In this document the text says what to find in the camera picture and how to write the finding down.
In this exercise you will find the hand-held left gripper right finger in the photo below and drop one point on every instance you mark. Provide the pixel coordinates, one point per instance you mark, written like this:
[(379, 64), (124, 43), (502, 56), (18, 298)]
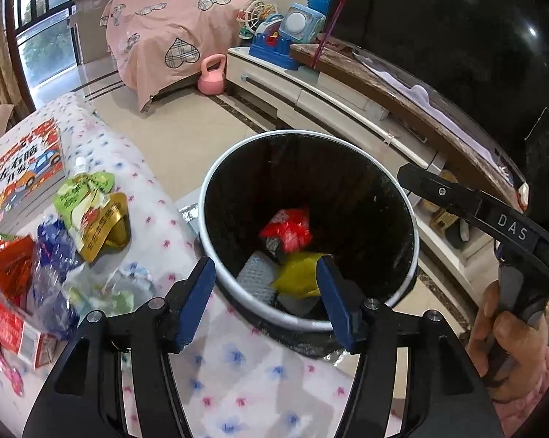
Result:
[(336, 305)]

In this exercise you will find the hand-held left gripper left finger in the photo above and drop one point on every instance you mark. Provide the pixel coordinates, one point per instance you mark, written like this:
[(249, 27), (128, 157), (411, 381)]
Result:
[(196, 303)]

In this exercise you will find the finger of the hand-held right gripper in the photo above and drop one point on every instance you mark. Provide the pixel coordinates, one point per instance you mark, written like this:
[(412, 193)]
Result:
[(438, 189)]

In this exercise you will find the yellow wrapper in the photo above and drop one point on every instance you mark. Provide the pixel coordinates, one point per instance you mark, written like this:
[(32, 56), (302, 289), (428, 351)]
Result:
[(299, 273)]

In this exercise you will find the grey mesh packet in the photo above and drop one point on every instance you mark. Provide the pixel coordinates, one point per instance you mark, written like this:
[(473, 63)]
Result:
[(256, 278)]

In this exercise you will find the red snack wrapper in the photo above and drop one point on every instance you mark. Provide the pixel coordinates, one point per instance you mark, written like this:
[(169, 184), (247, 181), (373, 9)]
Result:
[(288, 230)]

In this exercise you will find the black trash bin white rim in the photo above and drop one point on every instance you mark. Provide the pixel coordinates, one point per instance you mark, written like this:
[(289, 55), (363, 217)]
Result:
[(238, 178)]

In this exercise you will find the blue plastic pouch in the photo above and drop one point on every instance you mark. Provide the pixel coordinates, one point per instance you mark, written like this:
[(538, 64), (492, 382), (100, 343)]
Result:
[(53, 246)]

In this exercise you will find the orange snack bag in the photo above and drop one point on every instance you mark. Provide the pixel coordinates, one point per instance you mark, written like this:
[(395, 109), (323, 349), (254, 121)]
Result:
[(12, 267)]

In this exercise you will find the person's right hand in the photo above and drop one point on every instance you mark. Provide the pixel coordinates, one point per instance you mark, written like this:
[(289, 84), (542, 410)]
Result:
[(518, 342)]

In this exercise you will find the clear plastic bag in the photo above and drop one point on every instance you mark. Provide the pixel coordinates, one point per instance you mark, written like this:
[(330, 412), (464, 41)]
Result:
[(112, 292)]

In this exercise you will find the gold packet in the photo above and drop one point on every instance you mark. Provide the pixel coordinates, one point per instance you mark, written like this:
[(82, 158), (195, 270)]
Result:
[(107, 228)]

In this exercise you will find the white tv cabinet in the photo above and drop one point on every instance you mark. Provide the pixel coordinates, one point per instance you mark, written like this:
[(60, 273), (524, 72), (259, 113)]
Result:
[(329, 96)]

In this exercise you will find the green spout pouch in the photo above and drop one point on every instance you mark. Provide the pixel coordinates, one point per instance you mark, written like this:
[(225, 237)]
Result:
[(80, 200)]

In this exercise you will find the black television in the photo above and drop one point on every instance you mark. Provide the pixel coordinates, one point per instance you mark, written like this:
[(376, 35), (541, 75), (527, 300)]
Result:
[(438, 32)]

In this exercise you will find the red and white carton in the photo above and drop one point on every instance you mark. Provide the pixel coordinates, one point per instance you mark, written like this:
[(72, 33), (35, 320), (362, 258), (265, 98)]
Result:
[(9, 328)]

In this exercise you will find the pink wrapper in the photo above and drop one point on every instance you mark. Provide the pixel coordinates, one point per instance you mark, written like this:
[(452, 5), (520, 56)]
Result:
[(7, 369)]

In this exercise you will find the pink plastic stick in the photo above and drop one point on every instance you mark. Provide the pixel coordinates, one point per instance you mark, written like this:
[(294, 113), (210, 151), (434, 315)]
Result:
[(336, 13)]

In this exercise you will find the blue toy with round face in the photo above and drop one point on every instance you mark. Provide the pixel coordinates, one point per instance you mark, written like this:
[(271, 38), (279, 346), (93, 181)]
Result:
[(301, 20)]

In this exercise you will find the children's picture book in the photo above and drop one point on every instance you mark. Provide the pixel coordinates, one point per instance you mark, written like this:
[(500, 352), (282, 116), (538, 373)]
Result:
[(25, 169)]

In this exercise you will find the blue and red toy machine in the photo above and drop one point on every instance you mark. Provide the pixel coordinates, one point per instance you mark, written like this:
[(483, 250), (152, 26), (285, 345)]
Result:
[(272, 43)]

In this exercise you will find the blue spiky ball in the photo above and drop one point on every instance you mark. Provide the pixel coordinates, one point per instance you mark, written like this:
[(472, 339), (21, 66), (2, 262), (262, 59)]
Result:
[(319, 0)]

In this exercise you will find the pink kettlebell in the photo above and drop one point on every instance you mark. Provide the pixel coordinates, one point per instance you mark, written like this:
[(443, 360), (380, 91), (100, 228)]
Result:
[(212, 80)]

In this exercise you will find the ferris wheel toy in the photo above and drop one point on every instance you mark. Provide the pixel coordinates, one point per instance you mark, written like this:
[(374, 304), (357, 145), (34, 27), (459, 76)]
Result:
[(254, 16)]

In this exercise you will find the pink heart-print sheet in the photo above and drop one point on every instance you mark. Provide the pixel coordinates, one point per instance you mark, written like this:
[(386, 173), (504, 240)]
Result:
[(174, 13)]

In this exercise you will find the glass balcony door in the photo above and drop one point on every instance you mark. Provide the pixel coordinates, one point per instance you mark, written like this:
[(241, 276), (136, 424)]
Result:
[(43, 50)]

